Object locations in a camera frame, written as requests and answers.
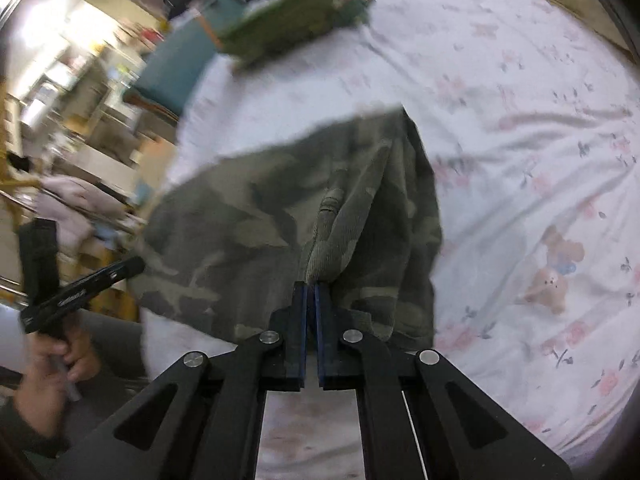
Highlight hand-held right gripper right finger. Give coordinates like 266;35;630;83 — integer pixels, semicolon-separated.
314;282;573;480

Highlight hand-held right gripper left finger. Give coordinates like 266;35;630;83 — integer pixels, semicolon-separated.
50;281;307;480

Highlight camouflage pants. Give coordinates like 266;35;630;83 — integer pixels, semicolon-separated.
127;105;443;356

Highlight person's left forearm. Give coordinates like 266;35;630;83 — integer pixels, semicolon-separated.
0;400;71;461

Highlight person's left hand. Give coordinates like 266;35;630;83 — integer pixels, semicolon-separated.
17;327;101;441

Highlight person's grey trouser leg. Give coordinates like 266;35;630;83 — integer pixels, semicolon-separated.
65;310;153;436

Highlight pink padded jacket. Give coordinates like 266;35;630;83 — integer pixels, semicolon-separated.
37;175;131;251

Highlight yellow wooden rack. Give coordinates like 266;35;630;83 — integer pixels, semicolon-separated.
0;85;46;226

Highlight cluttered shelf unit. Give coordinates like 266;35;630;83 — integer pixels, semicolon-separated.
20;0;166;161

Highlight teal bed base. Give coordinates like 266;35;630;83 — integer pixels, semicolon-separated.
122;0;241;121

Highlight floral white bed sheet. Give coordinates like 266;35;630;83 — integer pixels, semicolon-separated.
140;0;640;480

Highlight green cloth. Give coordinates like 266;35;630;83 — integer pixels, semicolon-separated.
217;0;346;68

